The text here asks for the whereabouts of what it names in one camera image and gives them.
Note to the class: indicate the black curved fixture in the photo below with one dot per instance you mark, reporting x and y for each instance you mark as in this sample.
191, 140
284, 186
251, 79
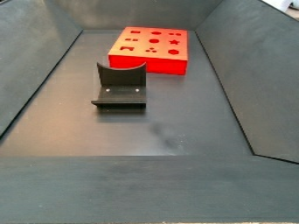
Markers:
122, 87

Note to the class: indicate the red shape-sorting block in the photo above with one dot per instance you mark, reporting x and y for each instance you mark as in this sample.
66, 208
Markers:
158, 47

